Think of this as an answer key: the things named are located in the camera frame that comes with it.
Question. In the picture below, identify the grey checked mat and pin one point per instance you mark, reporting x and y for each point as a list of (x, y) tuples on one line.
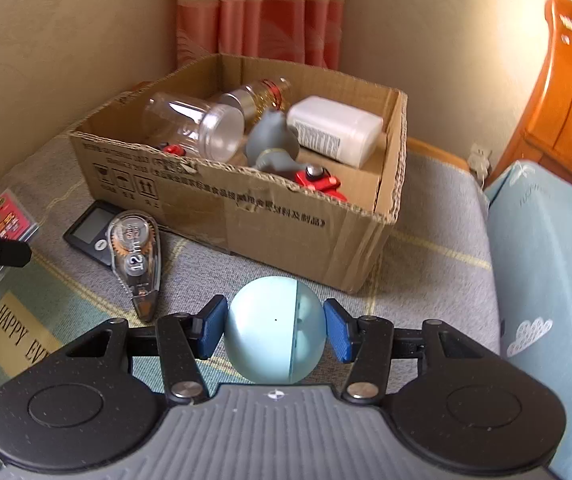
[(425, 280)]

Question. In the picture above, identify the grey toy figure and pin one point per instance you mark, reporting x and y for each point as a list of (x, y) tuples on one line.
[(271, 140)]

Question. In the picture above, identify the red toy block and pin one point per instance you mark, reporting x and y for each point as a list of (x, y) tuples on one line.
[(318, 180)]

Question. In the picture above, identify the white plastic bottle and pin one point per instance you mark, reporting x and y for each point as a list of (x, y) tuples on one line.
[(331, 125)]

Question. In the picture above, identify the clear plastic jar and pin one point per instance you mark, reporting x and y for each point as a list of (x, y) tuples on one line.
[(191, 120)]

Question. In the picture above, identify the white wall plug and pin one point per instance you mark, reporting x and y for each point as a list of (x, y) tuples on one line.
[(479, 159)]

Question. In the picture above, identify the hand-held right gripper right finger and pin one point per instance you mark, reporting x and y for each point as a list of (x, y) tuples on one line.
[(341, 330)]

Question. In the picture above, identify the clear capsule bottle silver cap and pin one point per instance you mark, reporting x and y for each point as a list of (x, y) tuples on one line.
[(258, 97)]

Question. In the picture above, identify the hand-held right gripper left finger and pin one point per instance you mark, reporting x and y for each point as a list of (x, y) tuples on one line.
[(211, 327)]

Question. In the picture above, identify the brown cardboard box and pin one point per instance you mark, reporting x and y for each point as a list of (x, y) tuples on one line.
[(266, 230)]

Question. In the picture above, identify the small red black toy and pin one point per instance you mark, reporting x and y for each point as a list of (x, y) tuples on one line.
[(173, 150)]

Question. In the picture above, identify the light blue bed sheet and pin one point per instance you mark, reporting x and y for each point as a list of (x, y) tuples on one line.
[(540, 270)]

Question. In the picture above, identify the clear correction tape dispenser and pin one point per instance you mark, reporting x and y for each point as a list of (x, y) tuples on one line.
[(133, 255)]

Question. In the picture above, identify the wooden bed headboard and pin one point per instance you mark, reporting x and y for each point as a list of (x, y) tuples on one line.
[(555, 110)]

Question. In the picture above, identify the red blister card pack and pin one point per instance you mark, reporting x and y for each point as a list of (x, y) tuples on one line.
[(6, 215)]

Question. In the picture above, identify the pink patterned curtain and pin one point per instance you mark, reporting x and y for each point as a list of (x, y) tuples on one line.
[(266, 20)]

